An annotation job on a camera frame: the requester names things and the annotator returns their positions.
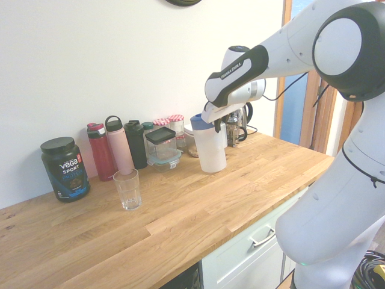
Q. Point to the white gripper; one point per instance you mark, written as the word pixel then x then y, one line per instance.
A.
pixel 216 112

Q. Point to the white pitcher with blue lid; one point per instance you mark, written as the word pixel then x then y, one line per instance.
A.
pixel 212 150

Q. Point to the clear faceted glass tumbler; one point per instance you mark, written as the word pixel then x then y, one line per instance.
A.
pixel 127 189

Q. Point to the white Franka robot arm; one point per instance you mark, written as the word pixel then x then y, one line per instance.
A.
pixel 316 225

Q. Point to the pink water bottle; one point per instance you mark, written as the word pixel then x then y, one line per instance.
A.
pixel 120 147

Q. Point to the red water bottle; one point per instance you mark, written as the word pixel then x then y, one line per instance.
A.
pixel 100 153

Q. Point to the glass French press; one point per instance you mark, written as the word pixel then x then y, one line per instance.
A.
pixel 236 132

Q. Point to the steel electric kettle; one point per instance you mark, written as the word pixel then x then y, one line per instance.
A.
pixel 248 116

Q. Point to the nut container with white lid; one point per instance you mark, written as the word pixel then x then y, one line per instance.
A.
pixel 191 144

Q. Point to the jar with red checkered lid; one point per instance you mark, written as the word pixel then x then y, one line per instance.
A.
pixel 161 122
pixel 176 122
pixel 181 141

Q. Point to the square container with black lid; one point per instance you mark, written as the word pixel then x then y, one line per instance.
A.
pixel 161 140

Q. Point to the glass container with clip lid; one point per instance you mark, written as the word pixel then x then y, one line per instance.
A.
pixel 165 161

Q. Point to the jar with green lid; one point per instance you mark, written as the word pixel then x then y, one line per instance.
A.
pixel 148 126

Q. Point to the black shaker bottle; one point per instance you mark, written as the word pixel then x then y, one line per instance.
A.
pixel 136 144

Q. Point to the white cabinet drawer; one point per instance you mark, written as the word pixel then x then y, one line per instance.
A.
pixel 240 265

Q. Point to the dark under-counter appliance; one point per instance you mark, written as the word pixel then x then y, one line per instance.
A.
pixel 188 278

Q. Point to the black Vega protein tub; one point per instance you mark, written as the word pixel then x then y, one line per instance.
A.
pixel 66 171

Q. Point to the yellow plug box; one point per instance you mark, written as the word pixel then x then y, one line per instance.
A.
pixel 379 274

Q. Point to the wooden door frame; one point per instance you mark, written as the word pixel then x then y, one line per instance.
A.
pixel 326 120

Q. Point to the black round wall clock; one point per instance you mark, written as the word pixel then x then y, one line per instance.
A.
pixel 183 2

